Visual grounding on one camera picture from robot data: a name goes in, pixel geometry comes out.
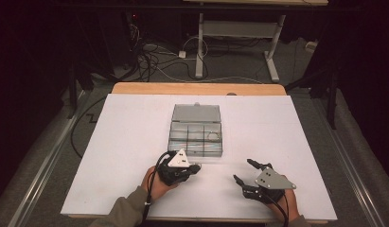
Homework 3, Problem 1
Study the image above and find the clear grey compartment box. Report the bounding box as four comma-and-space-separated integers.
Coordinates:
167, 102, 224, 158

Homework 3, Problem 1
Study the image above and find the white floor box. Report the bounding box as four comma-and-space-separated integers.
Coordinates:
304, 41, 319, 53

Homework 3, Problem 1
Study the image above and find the black metal stand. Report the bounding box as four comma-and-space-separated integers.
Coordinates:
66, 65, 80, 120

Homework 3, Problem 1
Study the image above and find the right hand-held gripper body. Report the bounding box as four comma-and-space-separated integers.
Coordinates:
241, 163, 298, 204

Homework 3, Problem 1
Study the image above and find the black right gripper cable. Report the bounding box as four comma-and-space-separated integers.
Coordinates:
261, 188, 292, 227

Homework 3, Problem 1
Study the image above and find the bundle of black floor cables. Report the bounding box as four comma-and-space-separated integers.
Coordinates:
128, 18, 201, 83

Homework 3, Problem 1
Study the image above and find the person's right hand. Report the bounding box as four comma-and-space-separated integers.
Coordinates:
267, 188, 302, 223

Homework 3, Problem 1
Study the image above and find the black floor cable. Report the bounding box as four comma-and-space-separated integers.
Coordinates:
70, 96, 108, 159

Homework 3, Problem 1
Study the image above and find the white table cover sheet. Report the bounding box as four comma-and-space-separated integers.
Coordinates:
60, 93, 338, 222

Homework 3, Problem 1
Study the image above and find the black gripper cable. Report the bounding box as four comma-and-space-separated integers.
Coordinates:
140, 152, 171, 227
261, 188, 292, 227

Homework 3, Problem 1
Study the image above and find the white floor cable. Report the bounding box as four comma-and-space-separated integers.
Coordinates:
144, 37, 264, 85

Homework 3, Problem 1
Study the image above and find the aluminium floor rail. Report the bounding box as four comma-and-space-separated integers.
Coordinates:
8, 90, 93, 227
309, 96, 387, 227

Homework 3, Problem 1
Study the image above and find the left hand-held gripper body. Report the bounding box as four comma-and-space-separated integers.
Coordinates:
156, 148, 194, 187

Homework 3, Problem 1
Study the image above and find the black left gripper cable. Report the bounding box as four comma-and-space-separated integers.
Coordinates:
140, 152, 171, 227

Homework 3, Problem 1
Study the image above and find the person's left hand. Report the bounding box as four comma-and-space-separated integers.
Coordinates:
141, 166, 181, 202

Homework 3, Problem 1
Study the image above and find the wooden table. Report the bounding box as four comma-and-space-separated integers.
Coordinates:
68, 81, 328, 225

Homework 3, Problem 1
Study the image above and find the white-legged desk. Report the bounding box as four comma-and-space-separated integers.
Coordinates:
182, 0, 329, 83

